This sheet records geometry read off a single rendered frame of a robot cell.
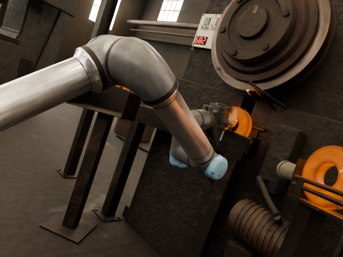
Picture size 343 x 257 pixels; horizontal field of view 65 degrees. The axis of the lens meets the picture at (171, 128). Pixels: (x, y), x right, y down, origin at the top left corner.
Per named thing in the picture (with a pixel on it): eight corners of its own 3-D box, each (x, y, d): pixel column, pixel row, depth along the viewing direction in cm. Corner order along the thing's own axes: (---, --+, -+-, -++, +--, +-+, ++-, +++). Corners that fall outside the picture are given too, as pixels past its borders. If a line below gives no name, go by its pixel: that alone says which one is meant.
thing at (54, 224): (54, 207, 144) (95, 79, 137) (98, 226, 141) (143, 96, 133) (28, 222, 124) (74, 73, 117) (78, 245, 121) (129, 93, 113)
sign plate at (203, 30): (193, 47, 148) (204, 15, 146) (232, 53, 130) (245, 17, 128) (191, 45, 146) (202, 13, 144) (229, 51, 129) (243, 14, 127)
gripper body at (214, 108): (235, 107, 101) (215, 108, 93) (229, 128, 104) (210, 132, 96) (219, 102, 106) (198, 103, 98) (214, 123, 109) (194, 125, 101)
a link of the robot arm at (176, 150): (185, 174, 87) (189, 142, 84) (163, 161, 95) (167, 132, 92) (201, 170, 92) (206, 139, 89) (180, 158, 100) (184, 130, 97)
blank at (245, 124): (225, 104, 118) (221, 103, 116) (257, 112, 107) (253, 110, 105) (214, 138, 118) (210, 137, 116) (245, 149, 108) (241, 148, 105)
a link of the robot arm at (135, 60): (163, 26, 53) (236, 162, 84) (133, 26, 61) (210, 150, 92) (122, 65, 50) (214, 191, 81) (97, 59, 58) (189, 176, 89)
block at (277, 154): (265, 185, 104) (288, 127, 102) (284, 195, 99) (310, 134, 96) (252, 185, 96) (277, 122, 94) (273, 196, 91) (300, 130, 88)
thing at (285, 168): (289, 181, 84) (295, 163, 84) (309, 189, 76) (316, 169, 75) (273, 176, 83) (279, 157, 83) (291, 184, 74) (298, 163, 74)
